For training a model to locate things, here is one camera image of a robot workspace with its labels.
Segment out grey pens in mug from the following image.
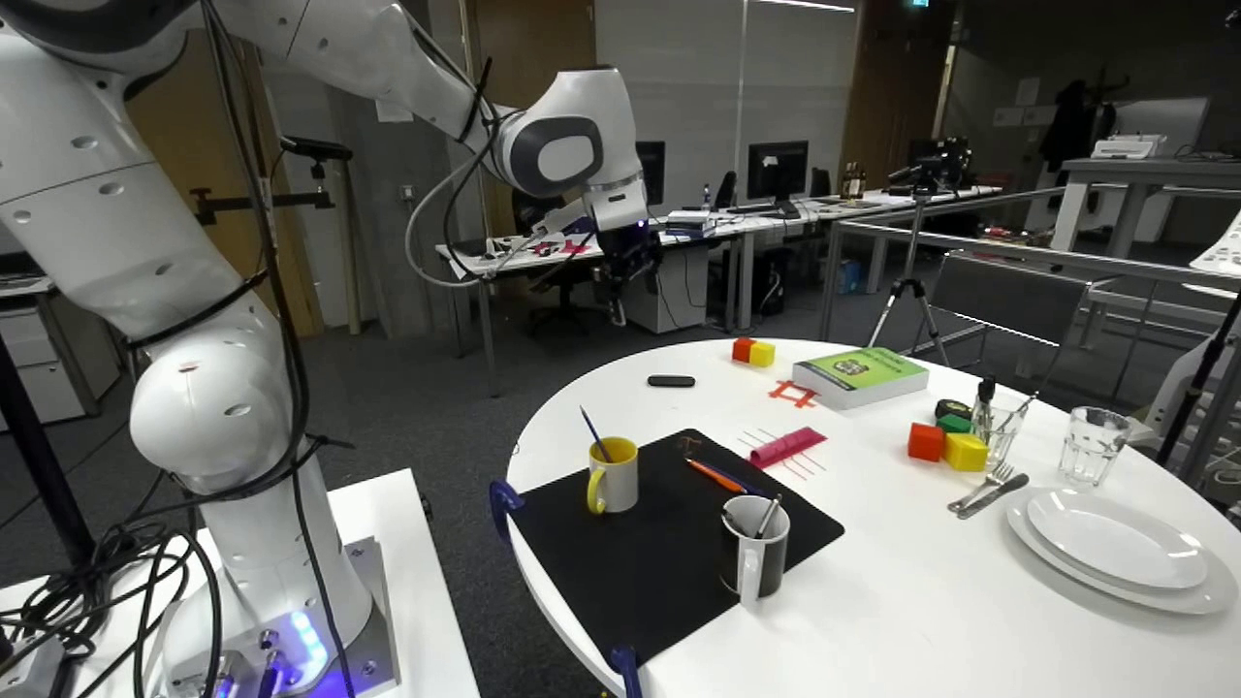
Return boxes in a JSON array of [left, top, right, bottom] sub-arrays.
[[734, 491, 787, 544]]

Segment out grey panel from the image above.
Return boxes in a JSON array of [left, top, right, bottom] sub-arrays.
[[928, 248, 1093, 351]]

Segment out black cable bundle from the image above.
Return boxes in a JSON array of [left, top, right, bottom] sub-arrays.
[[0, 516, 226, 698]]

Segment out blue tape strip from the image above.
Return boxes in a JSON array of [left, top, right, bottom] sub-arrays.
[[483, 477, 519, 539], [610, 642, 646, 698]]

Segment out metal frame enclosure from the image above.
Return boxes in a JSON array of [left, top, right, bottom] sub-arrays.
[[819, 186, 1241, 403]]

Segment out green book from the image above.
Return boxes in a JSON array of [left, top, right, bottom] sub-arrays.
[[787, 344, 935, 413]]

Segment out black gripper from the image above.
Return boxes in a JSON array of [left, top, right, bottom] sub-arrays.
[[592, 217, 665, 288]]

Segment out small white plate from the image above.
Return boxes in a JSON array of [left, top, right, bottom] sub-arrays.
[[1019, 483, 1212, 592]]

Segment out white round table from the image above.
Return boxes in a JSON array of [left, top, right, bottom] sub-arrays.
[[500, 337, 1241, 698]]

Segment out white mug yellow inside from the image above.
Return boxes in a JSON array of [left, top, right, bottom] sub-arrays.
[[582, 435, 643, 521]]

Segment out computer monitor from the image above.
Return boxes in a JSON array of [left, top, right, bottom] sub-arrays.
[[745, 136, 815, 204]]

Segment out black mug white handle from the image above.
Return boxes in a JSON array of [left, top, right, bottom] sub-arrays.
[[716, 491, 794, 605]]

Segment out glass holding utensils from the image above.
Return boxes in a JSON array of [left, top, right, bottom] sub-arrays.
[[969, 376, 1040, 477]]

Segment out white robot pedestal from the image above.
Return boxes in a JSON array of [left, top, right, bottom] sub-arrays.
[[0, 466, 480, 698]]

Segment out orange pen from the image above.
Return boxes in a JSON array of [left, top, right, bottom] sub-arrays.
[[682, 452, 747, 500]]

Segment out black camera tripod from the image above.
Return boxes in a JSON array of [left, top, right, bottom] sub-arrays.
[[860, 186, 986, 369]]

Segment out large white plate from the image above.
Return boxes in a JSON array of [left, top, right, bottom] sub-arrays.
[[1004, 490, 1241, 619]]

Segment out silver cutlery piece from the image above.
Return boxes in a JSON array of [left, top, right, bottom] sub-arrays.
[[960, 469, 1036, 525], [944, 474, 1013, 513]]

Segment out empty drinking glass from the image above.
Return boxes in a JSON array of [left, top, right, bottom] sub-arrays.
[[1059, 403, 1133, 491]]

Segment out dark pen in mug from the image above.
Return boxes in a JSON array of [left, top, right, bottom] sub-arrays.
[[572, 403, 611, 466]]

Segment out black mat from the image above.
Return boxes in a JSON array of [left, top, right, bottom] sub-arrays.
[[496, 425, 847, 671]]

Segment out pink ruler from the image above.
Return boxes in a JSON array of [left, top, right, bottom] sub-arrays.
[[745, 421, 828, 474]]

